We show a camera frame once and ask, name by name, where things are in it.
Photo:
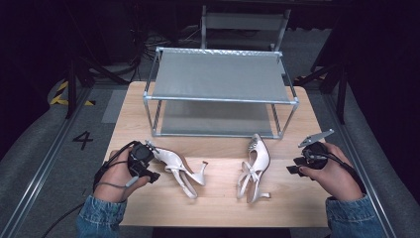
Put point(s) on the person's left hand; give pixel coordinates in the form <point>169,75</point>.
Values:
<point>112,180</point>

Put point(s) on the grey metal shoe rack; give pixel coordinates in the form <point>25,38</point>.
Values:
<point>218,77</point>

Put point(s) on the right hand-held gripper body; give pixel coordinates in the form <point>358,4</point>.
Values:
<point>315,155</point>

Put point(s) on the person's right hand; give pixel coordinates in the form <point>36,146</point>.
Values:
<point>340,180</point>

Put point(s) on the yellow black floor tape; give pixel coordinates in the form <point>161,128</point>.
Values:
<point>59,99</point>

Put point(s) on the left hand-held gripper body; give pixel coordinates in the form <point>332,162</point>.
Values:
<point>140,157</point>

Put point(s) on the white high-heel sandal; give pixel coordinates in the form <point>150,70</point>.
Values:
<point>173,162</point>
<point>259,155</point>

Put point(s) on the black metal stand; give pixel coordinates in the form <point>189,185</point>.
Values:
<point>341,95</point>
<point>71,89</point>

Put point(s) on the grey folding chair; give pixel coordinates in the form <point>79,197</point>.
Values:
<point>244,21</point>

